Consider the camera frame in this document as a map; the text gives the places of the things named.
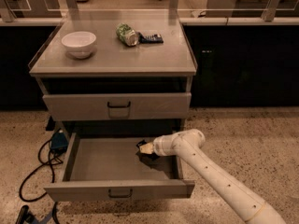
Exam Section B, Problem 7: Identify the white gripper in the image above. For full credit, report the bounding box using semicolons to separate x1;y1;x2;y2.
139;134;177;157

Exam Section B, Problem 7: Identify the black chocolate rxbar wrapper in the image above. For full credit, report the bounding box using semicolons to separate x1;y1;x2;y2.
136;140;147;148

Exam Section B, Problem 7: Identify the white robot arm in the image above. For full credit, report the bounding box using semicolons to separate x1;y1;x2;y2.
137;129;286;224

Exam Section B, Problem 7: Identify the closed upper grey drawer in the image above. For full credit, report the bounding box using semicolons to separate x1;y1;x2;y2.
43;92;192;121

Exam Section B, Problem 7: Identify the open lower grey drawer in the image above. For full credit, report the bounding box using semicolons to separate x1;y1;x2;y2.
45;133;194;202

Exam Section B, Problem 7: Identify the grey metal drawer cabinet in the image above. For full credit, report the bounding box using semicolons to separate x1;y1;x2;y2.
30;10;196;136

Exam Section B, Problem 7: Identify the blue power box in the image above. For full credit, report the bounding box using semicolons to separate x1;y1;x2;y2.
50;131;68;152

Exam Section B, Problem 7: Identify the blue snack bar wrapper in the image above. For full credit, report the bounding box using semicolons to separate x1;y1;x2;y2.
139;34;164;44

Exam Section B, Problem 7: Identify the green soda can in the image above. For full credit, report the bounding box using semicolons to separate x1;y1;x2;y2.
116;23;139;47

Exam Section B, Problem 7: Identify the white ceramic bowl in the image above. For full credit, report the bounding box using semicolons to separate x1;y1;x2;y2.
61;31;96;59

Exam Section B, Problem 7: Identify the black tool on floor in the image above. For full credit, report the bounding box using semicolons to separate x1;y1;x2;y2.
15;205;35;224

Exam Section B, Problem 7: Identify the background grey desk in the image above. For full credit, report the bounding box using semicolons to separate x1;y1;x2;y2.
206;0;299;17

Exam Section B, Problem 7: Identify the black floor cable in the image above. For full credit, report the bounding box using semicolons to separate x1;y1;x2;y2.
18;138;64;203

